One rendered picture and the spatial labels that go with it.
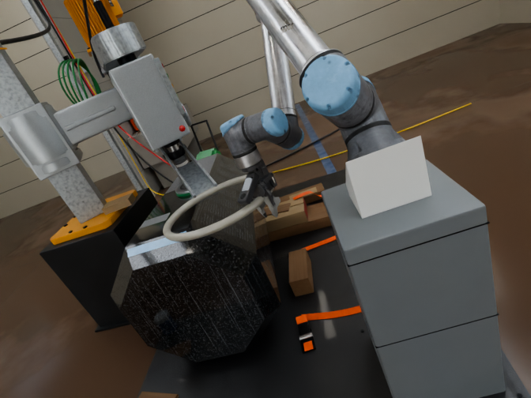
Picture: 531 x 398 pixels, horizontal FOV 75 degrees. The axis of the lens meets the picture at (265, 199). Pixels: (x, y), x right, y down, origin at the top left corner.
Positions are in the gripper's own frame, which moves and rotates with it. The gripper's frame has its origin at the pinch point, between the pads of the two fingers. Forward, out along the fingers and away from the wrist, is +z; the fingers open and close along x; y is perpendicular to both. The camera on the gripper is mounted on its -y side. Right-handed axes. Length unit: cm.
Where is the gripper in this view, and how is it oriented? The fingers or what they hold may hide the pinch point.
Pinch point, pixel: (269, 215)
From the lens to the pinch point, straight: 126.5
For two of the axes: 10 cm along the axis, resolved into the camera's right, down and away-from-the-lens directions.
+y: 5.4, -5.2, 6.6
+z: 3.9, 8.5, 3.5
